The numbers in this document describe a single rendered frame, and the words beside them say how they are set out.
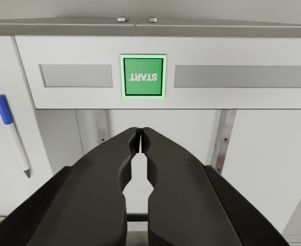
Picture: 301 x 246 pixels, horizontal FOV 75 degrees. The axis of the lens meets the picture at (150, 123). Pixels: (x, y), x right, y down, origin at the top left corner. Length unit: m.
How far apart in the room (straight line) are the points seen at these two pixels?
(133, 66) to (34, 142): 0.19
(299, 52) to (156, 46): 0.18
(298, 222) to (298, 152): 0.39
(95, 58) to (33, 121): 0.13
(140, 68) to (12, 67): 0.16
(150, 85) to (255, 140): 0.35
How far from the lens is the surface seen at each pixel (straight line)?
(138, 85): 0.26
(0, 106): 0.32
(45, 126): 0.34
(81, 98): 0.28
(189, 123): 0.46
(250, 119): 0.50
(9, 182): 0.42
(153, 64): 0.25
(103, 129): 0.43
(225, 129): 0.45
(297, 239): 0.90
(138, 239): 0.65
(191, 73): 0.27
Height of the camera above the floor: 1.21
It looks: 61 degrees down
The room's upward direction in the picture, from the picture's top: 177 degrees clockwise
